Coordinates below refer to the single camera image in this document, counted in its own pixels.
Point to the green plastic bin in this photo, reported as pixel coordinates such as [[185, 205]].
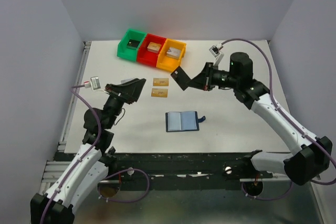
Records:
[[126, 53]]

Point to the aluminium front extrusion rail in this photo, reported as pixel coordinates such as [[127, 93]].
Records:
[[53, 170]]

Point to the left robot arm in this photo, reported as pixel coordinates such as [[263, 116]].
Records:
[[93, 160]]

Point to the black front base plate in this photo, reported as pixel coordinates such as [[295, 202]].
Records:
[[187, 171]]

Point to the black credit card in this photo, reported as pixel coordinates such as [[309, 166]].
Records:
[[181, 78]]

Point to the red plastic bin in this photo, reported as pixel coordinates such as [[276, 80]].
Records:
[[146, 57]]

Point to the aluminium table edge rail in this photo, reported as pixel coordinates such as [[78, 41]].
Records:
[[73, 100]]

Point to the wooden block in red bin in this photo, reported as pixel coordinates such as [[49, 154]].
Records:
[[154, 47]]

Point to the grey block in yellow bin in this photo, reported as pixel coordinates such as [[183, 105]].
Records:
[[173, 52]]

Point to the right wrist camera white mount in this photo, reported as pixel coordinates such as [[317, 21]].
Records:
[[215, 50]]

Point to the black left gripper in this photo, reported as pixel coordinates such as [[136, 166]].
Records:
[[132, 95]]

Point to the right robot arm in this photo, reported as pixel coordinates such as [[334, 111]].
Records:
[[309, 154]]

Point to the silver credit card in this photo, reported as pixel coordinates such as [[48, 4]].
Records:
[[126, 80]]

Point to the gold credit card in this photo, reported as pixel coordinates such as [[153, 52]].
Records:
[[159, 92], [160, 82]]

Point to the black block in green bin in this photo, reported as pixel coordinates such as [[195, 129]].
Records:
[[133, 44]]

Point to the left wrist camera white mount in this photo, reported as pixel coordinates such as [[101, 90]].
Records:
[[94, 84]]

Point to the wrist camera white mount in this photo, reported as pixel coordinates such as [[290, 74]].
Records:
[[215, 50], [94, 84]]

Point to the blue leather card holder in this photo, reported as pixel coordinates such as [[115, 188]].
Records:
[[182, 121]]

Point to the yellow plastic bin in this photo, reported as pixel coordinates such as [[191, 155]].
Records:
[[166, 63]]

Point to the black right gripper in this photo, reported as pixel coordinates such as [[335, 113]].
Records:
[[201, 81]]

